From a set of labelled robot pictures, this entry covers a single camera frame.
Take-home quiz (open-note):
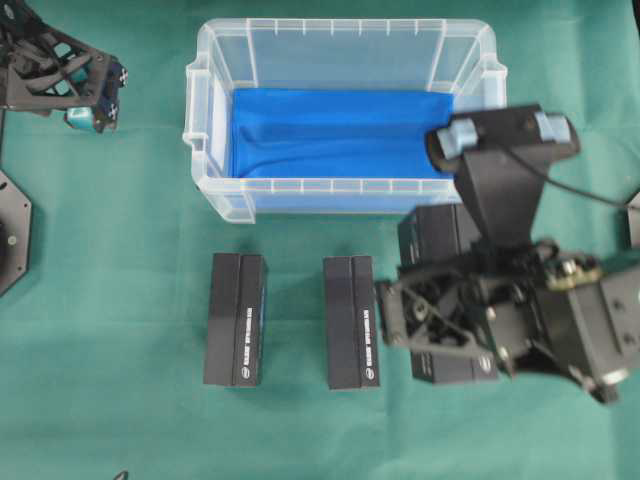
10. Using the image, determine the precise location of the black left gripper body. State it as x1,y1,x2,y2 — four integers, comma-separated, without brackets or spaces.
1,4,128,133

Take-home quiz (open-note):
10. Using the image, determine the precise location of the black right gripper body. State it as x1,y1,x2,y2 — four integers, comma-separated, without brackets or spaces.
375,244,550,377

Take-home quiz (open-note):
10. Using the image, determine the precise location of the black camera box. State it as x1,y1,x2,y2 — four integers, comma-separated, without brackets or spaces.
323,256,380,391
398,204,498,385
203,253,267,388

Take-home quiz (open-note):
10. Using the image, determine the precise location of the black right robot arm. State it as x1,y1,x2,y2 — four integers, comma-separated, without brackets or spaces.
376,242,639,405

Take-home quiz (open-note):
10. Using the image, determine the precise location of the clear plastic storage case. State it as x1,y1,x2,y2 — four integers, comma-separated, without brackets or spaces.
183,18,507,224

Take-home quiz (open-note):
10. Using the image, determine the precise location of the blue cloth liner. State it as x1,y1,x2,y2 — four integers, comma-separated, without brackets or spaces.
229,88,454,179

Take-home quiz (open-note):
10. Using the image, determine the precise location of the small black object bottom edge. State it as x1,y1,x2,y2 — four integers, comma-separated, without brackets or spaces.
113,470,129,480

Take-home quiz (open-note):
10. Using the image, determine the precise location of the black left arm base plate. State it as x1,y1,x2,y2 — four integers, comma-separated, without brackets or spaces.
1,171,32,295

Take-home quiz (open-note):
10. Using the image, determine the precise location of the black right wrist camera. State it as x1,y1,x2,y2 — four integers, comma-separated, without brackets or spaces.
424,104,581,249

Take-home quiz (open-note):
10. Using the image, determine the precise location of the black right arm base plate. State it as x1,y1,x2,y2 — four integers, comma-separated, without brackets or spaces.
627,191,640,249

